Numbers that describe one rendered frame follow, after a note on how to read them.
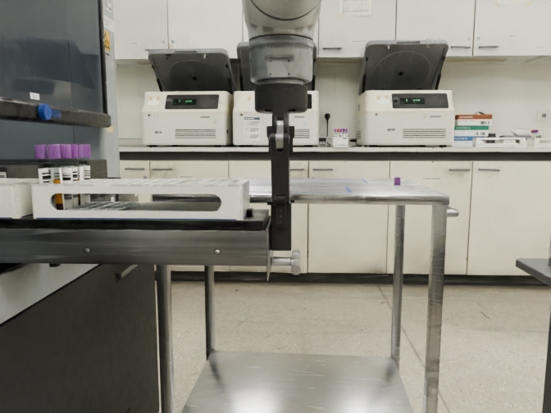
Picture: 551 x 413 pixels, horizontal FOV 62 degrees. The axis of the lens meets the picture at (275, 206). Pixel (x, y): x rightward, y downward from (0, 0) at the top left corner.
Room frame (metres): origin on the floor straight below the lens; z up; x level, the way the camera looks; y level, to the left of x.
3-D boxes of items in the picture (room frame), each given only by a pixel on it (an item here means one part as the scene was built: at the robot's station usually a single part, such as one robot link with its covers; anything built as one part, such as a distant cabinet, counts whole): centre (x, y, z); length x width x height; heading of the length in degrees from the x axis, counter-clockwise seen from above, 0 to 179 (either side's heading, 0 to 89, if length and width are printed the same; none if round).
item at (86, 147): (0.72, 0.30, 0.86); 0.02 x 0.02 x 0.11
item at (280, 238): (0.67, -0.01, 0.80); 0.03 x 0.01 x 0.07; 87
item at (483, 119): (3.36, -1.41, 1.10); 0.24 x 0.13 x 0.10; 86
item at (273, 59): (0.67, -0.01, 1.03); 0.09 x 0.09 x 0.06
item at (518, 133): (3.29, -1.72, 0.97); 0.24 x 0.12 x 0.13; 76
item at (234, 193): (0.68, 0.19, 0.83); 0.30 x 0.10 x 0.06; 87
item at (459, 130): (3.36, -1.38, 1.01); 0.23 x 0.12 x 0.08; 87
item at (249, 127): (3.28, -0.01, 1.24); 0.62 x 0.56 x 0.69; 178
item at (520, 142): (3.03, -1.45, 0.93); 0.30 x 0.10 x 0.06; 79
